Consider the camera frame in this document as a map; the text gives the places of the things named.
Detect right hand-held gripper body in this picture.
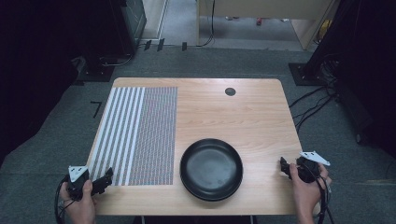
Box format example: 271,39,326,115
294,150,332,184

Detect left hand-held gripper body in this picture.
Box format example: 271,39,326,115
66,165,94,201

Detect black round plate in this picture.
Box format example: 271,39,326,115
179,137,244,203

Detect person's right hand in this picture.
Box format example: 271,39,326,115
288,162,332,223

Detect person's left hand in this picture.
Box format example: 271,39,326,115
59,179,98,224

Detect striped placemat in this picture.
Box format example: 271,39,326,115
87,86,178,187

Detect black floor tape mark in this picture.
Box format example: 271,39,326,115
90,100,104,119

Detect black stand base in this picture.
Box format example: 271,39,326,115
76,55,117,84
288,62,326,87

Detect light wooden desk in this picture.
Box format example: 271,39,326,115
196,0,341,51

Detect dark cabinet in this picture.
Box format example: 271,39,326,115
119,0,148,49

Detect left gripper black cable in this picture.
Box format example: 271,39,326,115
53,175,77,224

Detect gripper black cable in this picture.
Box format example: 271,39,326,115
53,175,77,224
306,163,336,224

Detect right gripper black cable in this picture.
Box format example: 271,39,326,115
306,163,336,224

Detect black floor cables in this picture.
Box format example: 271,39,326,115
289,84,340,134

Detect black hanging cable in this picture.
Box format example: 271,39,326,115
195,0,217,49

